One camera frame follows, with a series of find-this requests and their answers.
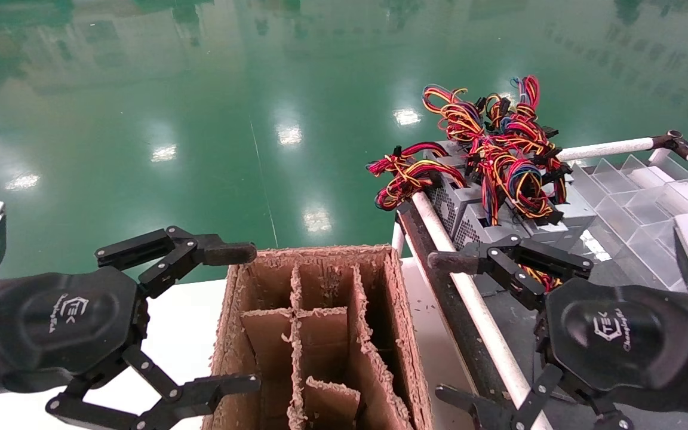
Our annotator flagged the brown cardboard box with dividers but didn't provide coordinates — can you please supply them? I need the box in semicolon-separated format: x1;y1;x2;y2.
201;245;434;430

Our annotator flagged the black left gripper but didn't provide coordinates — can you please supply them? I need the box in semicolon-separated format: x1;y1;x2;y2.
0;226;261;430

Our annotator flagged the black frame rail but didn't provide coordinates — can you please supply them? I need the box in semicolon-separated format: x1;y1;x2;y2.
397;209;527;430

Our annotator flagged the clear acrylic compartment organizer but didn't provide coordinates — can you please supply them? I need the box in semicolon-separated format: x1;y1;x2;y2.
571;152;688;293

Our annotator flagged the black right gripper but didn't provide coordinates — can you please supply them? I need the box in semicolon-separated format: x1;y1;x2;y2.
428;234;688;430

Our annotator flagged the black pipe connector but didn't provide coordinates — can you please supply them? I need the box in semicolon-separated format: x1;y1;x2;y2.
652;130;688;159

